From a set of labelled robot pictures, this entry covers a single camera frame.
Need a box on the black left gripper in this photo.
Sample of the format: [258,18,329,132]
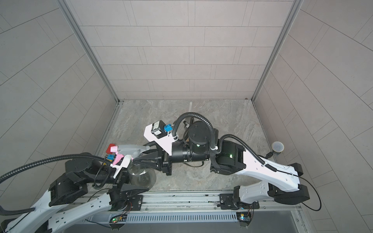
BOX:
[85,153,152,199]

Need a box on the dark grey spray bottle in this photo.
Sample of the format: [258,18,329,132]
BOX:
[127,164,156,189]

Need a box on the pink spray nozzle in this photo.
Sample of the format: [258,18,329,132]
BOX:
[112,145,150,160]

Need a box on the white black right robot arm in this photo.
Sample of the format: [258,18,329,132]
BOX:
[133,121,310,205]

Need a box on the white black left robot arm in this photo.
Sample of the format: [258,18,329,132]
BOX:
[1,152,149,233]

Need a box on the red spray nozzle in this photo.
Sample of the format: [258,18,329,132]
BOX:
[105,143,116,154]

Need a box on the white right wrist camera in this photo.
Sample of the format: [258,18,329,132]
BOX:
[144,120,179,156]

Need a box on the black corrugated right cable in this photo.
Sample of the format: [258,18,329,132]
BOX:
[171,112,277,172]

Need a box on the black corrugated cable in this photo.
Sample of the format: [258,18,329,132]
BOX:
[171,112,277,172]
[0,153,110,216]

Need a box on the black corrugated left cable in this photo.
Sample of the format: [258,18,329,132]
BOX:
[0,153,110,216]

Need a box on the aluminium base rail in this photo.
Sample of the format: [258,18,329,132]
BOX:
[76,191,302,229]

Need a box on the aluminium corner frame post left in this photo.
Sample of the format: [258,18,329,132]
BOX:
[56,0,120,104]

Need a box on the aluminium corner frame post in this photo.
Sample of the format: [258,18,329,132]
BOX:
[56,0,120,104]
[251,0,304,102]

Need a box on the aluminium corner frame post right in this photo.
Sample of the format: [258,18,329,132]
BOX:
[251,0,304,102]

